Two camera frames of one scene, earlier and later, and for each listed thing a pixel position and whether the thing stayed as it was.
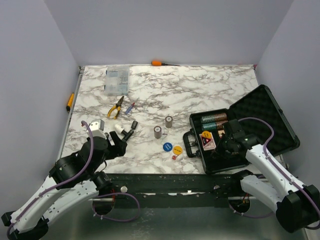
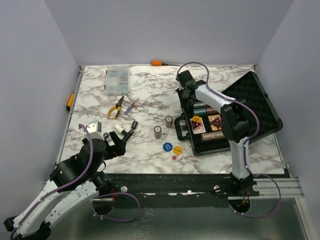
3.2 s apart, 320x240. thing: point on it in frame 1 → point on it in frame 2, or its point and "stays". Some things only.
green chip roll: (208, 119) → (199, 106)
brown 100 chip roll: (168, 121) stays
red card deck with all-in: (208, 143) → (198, 127)
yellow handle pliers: (118, 106) stays
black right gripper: (221, 150) → (185, 104)
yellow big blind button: (206, 134) → (196, 118)
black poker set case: (263, 119) → (247, 88)
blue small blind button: (167, 146) stays
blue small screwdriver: (127, 112) stays
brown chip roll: (219, 125) → (211, 111)
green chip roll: (209, 126) → (200, 111)
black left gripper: (120, 146) stays
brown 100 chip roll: (157, 131) stays
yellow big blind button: (177, 150) stays
